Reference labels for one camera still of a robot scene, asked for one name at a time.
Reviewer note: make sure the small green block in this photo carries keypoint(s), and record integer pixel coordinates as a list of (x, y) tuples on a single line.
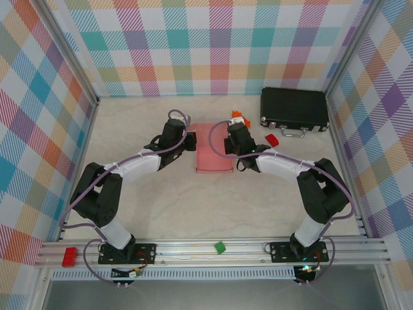
[(220, 247)]

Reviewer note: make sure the red rectangular toy brick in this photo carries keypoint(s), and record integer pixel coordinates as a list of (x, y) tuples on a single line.
[(69, 257)]

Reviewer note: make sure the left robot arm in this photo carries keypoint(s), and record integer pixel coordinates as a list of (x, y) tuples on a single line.
[(138, 163)]

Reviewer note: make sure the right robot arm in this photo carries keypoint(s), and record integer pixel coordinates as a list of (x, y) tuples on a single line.
[(277, 164)]

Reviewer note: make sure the red curved toy brick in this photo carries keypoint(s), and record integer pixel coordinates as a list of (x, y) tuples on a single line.
[(272, 139)]

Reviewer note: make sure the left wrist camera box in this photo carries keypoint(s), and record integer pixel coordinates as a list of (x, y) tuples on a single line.
[(177, 113)]

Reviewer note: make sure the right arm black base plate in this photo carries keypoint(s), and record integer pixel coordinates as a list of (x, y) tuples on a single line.
[(280, 253)]

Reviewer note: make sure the orange toy chassis brick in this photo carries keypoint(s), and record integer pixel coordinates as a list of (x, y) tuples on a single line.
[(246, 122)]

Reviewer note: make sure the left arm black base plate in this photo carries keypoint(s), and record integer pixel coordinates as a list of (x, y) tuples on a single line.
[(145, 253)]

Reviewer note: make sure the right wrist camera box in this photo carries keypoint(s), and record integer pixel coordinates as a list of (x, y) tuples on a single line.
[(236, 121)]

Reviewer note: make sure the wide aluminium base rail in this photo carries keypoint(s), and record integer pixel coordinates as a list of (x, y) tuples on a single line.
[(193, 258)]

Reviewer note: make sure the grey sheet metal panel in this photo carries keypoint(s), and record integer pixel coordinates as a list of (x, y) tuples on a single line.
[(209, 297)]

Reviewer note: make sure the aluminium frame post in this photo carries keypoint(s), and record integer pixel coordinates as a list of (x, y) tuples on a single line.
[(350, 48), (71, 48)]

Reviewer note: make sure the pink paper box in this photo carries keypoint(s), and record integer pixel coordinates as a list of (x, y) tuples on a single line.
[(213, 155)]

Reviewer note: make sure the aluminium frame side rail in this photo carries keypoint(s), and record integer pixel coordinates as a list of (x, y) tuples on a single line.
[(337, 129), (87, 135)]

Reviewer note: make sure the black ribbed carry case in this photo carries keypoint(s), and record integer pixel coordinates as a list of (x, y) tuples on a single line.
[(293, 106)]

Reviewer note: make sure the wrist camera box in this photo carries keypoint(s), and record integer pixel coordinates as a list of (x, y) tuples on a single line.
[(177, 113), (236, 121)]

